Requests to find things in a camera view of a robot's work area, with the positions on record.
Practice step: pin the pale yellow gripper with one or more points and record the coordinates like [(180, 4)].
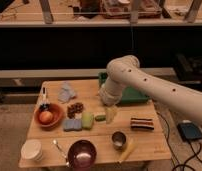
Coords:
[(110, 113)]

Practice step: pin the orange apple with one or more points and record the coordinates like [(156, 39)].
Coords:
[(45, 117)]

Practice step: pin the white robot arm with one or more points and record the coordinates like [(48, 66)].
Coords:
[(125, 71)]

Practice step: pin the purple bowl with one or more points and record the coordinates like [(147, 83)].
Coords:
[(82, 155)]

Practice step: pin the orange bowl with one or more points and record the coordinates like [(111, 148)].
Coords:
[(58, 115)]

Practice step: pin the green chili pepper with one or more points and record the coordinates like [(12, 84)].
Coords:
[(100, 118)]

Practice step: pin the light green sponge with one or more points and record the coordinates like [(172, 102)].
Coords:
[(87, 120)]

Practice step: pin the green plastic tray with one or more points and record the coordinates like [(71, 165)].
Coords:
[(129, 94)]

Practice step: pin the small metal cup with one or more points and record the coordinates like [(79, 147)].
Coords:
[(118, 140)]

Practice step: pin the striped cloth block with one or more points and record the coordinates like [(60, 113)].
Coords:
[(141, 123)]

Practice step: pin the brown grapes cluster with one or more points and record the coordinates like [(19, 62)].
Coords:
[(77, 107)]

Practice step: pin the yellow corn cob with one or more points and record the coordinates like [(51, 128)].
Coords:
[(129, 149)]

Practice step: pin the blue sponge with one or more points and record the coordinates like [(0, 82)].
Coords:
[(72, 125)]

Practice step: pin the light blue crumpled cloth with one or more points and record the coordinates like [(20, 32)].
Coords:
[(66, 93)]

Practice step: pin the metal spoon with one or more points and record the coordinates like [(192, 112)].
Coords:
[(63, 154)]

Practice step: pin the dark purple grapes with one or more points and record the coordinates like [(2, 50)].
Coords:
[(44, 107)]

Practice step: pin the black foot pedal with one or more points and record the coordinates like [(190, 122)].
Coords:
[(189, 131)]

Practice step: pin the white stacked bowls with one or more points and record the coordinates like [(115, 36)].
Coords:
[(32, 150)]

